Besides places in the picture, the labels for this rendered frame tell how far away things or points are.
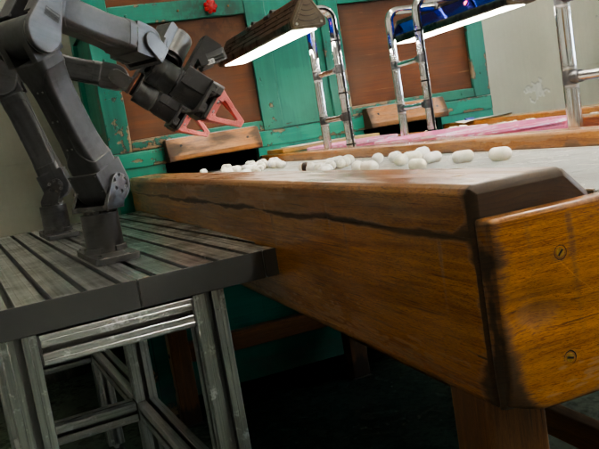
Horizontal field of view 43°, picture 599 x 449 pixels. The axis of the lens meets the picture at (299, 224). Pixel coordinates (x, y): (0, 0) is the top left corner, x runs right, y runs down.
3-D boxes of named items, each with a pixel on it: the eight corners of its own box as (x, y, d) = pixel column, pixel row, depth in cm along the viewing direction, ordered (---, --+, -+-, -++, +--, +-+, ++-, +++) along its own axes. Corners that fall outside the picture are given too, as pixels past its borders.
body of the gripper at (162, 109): (182, 107, 190) (157, 91, 187) (191, 103, 180) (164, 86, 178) (169, 129, 189) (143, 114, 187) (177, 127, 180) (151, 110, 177)
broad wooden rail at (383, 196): (497, 412, 61) (467, 185, 58) (139, 238, 229) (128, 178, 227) (613, 374, 65) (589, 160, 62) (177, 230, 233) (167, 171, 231)
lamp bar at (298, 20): (292, 28, 161) (287, -6, 160) (217, 67, 219) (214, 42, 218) (327, 24, 163) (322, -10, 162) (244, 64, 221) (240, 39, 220)
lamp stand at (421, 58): (437, 166, 199) (413, -7, 193) (400, 167, 217) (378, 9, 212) (496, 154, 205) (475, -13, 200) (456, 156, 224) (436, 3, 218)
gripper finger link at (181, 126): (210, 124, 192) (178, 104, 189) (217, 122, 186) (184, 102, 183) (197, 147, 192) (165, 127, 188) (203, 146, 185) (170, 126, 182)
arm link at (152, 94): (165, 88, 185) (140, 73, 183) (168, 88, 180) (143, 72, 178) (150, 112, 185) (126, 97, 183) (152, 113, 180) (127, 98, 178)
